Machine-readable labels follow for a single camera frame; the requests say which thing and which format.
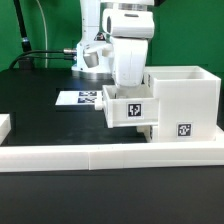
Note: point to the white boundary fence rail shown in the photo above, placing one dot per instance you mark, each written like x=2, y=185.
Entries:
x=108, y=156

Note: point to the white front drawer box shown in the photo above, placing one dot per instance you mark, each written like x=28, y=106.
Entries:
x=146, y=131

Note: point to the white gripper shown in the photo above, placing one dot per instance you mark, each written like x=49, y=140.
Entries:
x=129, y=32

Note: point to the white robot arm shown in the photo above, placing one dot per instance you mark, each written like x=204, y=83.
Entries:
x=93, y=33

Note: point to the white marker sheet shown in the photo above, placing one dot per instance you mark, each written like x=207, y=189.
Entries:
x=83, y=97

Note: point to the white drawer box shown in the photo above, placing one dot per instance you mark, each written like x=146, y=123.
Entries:
x=138, y=108
x=146, y=131

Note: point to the white drawer cabinet frame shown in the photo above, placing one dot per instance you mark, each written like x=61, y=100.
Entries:
x=188, y=100

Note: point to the black pole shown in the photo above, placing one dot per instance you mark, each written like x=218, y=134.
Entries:
x=26, y=46

